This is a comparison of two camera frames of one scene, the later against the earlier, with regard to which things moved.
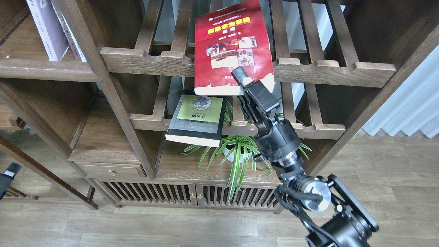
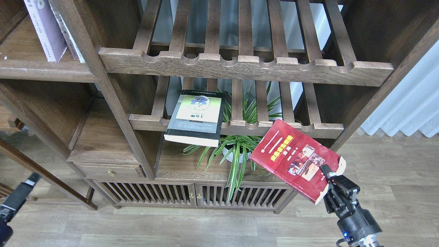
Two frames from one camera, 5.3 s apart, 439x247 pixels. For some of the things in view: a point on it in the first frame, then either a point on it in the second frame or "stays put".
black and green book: [198, 119] stays put
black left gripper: [7, 177] -> [12, 203]
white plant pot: [230, 157] stays put
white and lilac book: [50, 28] stays put
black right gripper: [277, 138] -> [354, 222]
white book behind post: [78, 52] stays put
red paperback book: [236, 36] -> [287, 156]
